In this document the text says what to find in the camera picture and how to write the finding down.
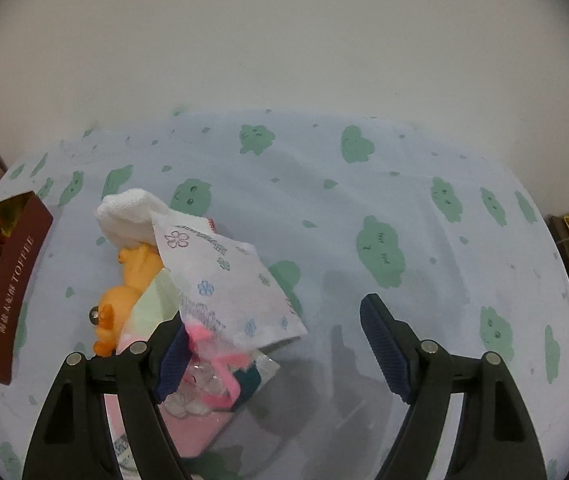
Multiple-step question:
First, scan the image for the blue bedsheet with green print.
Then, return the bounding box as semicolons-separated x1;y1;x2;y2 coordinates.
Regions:
0;107;569;480

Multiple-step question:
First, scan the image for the dark red tin box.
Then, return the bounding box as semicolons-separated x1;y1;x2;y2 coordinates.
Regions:
0;191;54;386

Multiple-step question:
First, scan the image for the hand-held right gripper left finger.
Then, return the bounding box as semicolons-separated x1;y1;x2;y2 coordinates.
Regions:
28;320;190;480

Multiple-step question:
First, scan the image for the orange plush toy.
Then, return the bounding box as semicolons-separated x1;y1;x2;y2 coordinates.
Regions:
88;246;165;358

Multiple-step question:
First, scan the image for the white and pink wipes packet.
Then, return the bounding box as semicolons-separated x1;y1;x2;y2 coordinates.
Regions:
109;267;232;480

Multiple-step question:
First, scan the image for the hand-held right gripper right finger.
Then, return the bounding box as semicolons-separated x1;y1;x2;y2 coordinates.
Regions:
359;293;547;480

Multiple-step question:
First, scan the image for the clear bag with pink ribbon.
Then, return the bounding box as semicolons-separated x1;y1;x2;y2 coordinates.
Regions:
179;322;281;418

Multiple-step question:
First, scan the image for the white textured cloth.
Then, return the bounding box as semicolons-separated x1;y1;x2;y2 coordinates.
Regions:
95;188;170;252

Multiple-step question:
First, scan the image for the white floral tissue packet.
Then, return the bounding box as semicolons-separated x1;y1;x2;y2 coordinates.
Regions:
150;211;309;351

